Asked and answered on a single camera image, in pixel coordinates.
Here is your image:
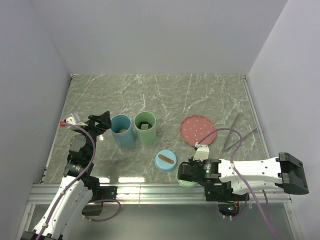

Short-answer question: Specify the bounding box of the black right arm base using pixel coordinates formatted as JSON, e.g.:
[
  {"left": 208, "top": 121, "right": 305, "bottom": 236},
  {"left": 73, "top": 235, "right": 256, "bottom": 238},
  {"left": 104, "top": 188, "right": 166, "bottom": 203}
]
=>
[{"left": 203, "top": 181, "right": 250, "bottom": 203}]

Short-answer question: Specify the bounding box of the yellow sushi roll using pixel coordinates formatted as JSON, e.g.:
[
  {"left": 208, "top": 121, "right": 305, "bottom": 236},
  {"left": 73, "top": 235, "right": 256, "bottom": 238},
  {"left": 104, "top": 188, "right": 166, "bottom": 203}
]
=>
[{"left": 139, "top": 121, "right": 150, "bottom": 131}]

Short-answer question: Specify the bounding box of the green cylindrical lunch container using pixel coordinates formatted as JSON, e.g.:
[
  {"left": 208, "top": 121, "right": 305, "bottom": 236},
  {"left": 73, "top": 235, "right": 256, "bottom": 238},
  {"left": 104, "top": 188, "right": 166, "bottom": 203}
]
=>
[{"left": 134, "top": 111, "right": 157, "bottom": 145}]

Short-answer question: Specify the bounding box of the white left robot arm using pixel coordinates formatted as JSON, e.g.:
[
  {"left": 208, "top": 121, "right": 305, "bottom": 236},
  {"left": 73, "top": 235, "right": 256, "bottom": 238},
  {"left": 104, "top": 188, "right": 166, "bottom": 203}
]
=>
[{"left": 21, "top": 111, "right": 120, "bottom": 240}]

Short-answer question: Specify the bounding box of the pink dotted plate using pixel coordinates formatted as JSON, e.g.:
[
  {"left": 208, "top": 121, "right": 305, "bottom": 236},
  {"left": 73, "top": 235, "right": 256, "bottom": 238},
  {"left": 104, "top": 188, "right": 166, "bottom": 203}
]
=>
[{"left": 179, "top": 114, "right": 216, "bottom": 146}]

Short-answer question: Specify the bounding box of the aluminium table edge rail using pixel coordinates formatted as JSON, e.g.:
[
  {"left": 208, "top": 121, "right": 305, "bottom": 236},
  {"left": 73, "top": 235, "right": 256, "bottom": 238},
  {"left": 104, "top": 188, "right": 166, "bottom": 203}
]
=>
[{"left": 241, "top": 75, "right": 271, "bottom": 159}]

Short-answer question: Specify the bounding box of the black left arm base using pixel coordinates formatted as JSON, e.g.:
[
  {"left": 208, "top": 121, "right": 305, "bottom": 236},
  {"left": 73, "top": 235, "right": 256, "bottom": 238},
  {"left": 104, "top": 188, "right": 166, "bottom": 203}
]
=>
[{"left": 91, "top": 185, "right": 118, "bottom": 201}]

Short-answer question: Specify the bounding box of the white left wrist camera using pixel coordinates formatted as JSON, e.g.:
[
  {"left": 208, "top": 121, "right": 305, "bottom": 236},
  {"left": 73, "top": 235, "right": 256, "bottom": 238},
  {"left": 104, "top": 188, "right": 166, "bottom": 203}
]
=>
[{"left": 59, "top": 113, "right": 88, "bottom": 131}]

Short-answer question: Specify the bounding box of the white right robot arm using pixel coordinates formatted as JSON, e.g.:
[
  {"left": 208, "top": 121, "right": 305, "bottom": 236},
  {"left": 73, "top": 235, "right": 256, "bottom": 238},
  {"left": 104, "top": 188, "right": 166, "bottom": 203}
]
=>
[{"left": 177, "top": 152, "right": 309, "bottom": 203}]

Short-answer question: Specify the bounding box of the aluminium front frame rail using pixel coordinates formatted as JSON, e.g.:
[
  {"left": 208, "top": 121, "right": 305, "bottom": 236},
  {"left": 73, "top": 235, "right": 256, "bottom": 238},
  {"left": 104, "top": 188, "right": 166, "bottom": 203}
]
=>
[{"left": 27, "top": 182, "right": 292, "bottom": 206}]

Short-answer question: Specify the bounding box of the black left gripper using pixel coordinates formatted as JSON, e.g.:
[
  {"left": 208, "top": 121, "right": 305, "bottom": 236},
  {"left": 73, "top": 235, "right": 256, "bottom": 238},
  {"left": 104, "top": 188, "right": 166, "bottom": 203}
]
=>
[{"left": 73, "top": 111, "right": 111, "bottom": 159}]

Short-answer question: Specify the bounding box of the green lid with handle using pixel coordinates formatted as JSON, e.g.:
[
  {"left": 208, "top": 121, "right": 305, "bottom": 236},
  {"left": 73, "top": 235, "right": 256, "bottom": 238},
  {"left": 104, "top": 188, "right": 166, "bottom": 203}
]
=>
[{"left": 177, "top": 178, "right": 197, "bottom": 189}]

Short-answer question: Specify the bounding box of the blue cylindrical lunch container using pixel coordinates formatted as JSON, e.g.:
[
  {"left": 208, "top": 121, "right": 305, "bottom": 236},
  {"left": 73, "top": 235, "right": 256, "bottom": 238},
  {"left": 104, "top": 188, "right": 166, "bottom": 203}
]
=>
[{"left": 110, "top": 114, "right": 135, "bottom": 148}]

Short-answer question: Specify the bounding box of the blue lid with handle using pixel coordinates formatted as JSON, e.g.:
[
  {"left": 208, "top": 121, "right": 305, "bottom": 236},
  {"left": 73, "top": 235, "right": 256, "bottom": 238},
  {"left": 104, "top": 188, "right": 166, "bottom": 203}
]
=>
[{"left": 154, "top": 149, "right": 178, "bottom": 172}]

